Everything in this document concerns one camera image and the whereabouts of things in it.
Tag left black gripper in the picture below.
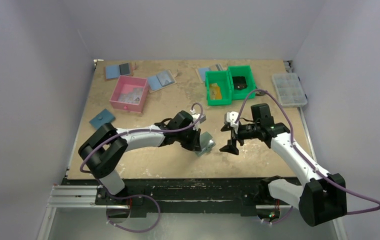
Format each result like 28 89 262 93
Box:
176 125 201 152

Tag green card holder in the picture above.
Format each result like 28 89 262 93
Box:
194 131 216 157

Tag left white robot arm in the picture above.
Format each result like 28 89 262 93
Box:
78 110 206 205

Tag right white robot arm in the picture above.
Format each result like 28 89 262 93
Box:
220 103 348 227

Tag blue card behind bin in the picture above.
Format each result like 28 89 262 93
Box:
195 63 224 83

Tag cards in pink box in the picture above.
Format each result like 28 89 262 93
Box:
117 87 144 105

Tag dark blue card holder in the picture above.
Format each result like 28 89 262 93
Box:
89 108 116 130

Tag yellow item in bin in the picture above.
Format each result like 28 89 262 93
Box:
209 83 223 100

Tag left green bin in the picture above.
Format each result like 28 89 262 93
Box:
205 71 232 106

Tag green bin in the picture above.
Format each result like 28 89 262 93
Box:
227 65 257 101
205 71 232 106

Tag black item in bin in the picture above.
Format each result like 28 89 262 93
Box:
232 76 248 90

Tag right green bin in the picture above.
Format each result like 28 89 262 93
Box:
227 65 257 101

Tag clear compartment organizer box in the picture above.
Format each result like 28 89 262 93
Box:
272 73 308 108

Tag pink open box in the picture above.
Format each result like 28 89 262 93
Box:
109 75 149 113

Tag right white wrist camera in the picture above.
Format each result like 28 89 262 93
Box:
220 111 239 133

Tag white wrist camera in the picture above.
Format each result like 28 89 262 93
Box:
220 111 239 133
191 113 207 124

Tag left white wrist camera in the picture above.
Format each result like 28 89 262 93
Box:
191 113 207 124

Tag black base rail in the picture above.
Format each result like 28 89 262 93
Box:
48 177 290 218

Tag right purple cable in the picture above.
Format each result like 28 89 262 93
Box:
234 89 380 227

